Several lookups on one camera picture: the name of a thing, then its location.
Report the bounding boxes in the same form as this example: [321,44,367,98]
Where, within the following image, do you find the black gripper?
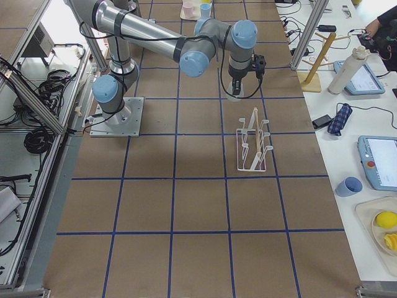
[228,66,251,93]

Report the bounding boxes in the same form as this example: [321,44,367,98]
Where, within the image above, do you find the grey plastic cup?
[226,81,244,102]

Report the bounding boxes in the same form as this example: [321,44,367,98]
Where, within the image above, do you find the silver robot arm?
[66,1,264,125]

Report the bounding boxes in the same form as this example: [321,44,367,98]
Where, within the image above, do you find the light blue cup middle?
[200,3,212,19]

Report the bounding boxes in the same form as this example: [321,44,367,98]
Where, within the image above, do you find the pink plastic cup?
[182,1,194,19]

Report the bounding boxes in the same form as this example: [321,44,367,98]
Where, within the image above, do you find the blue cup on desk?
[336,176,363,197]

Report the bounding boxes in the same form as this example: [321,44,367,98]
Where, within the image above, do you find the wooden dowel on rack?
[253,107,262,157]

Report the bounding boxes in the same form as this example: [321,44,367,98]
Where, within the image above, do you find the wooden mug tree stand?
[297,32,349,93]

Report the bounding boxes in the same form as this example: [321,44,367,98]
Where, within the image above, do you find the beige plastic tray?
[180,0,212,20]

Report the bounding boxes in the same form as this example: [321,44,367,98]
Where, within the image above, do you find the black phone on desk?
[312,114,333,130]

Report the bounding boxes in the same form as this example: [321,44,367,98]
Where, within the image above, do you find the black power adapter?
[318,25,337,32]

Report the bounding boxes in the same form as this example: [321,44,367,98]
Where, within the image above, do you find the white cylindrical bottle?
[328,45,370,94]

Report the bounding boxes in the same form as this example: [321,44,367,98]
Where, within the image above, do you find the blue plaid folded umbrella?
[328,104,352,137]

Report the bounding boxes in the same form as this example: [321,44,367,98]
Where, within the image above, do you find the blue teach pendant left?
[344,64,385,96]

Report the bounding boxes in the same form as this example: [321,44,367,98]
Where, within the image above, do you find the blue teach pendant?
[344,64,385,96]
[357,135,396,191]

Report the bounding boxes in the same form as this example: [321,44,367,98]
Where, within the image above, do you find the blue teach pendant right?
[357,135,396,191]

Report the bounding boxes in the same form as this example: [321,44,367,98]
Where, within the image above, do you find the beige tray with fruit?
[355,196,396,257]

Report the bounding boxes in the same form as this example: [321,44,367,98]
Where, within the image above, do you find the yellow lemon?
[375,211,397,229]

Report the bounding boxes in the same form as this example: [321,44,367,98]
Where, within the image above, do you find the orange slices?
[383,233,397,251]

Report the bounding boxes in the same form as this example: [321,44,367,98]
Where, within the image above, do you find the white wire cup rack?
[236,116,273,173]

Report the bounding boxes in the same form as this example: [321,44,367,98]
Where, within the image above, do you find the aluminium frame post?
[290,0,329,70]

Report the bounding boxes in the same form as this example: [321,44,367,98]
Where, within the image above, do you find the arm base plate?
[89,97,145,137]

